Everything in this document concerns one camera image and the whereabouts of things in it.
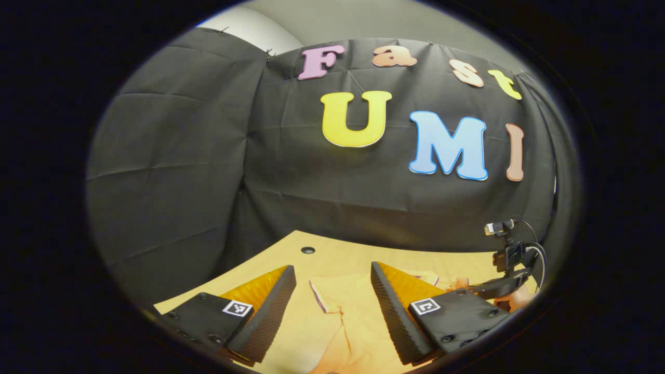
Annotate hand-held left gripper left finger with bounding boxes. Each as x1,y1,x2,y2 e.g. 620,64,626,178
156,265,297,364

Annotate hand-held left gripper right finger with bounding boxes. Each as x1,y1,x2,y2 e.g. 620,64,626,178
370,261,512,365

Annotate orange T-shirt with collar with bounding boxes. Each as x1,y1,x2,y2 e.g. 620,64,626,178
260,270,471,374

